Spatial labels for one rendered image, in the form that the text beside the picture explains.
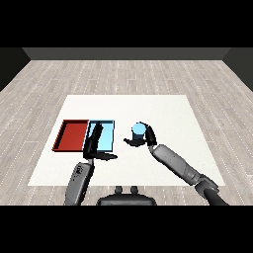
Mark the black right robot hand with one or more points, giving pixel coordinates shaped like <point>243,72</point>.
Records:
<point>147,136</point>

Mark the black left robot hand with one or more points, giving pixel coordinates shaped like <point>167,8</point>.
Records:
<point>91,145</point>

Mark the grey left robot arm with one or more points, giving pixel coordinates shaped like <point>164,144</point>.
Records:
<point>79,181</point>

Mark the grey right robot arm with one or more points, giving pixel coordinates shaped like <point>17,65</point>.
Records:
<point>179,166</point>

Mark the small blue can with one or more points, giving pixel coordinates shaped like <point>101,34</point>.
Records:
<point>138,131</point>

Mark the light blue shallow open box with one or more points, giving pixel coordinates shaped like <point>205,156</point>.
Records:
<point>104,135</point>

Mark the red shallow open box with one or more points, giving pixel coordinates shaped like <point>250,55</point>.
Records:
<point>70,135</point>

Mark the dark grey robot body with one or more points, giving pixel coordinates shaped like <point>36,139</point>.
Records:
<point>126,198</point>

